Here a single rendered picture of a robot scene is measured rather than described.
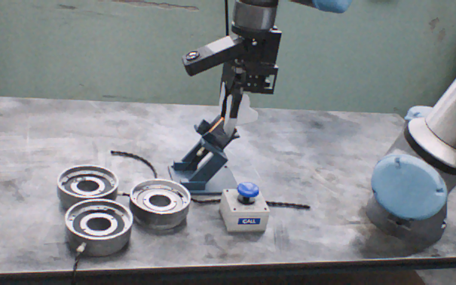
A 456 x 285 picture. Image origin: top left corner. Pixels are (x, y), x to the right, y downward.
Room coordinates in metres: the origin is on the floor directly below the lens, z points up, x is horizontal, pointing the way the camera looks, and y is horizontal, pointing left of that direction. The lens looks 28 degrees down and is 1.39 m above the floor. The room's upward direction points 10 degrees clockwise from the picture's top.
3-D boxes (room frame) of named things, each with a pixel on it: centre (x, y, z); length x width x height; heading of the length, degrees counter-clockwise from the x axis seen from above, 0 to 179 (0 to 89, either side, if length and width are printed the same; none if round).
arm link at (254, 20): (0.97, -0.01, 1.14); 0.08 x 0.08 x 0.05
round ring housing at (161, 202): (0.81, 0.10, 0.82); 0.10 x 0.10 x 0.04
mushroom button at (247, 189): (0.84, -0.05, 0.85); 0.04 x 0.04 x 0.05
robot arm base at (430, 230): (0.94, -0.37, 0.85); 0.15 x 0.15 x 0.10
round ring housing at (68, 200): (0.82, 0.23, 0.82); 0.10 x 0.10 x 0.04
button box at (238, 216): (0.84, -0.06, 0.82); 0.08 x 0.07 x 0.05; 108
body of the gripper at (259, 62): (0.97, -0.02, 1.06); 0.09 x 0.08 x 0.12; 109
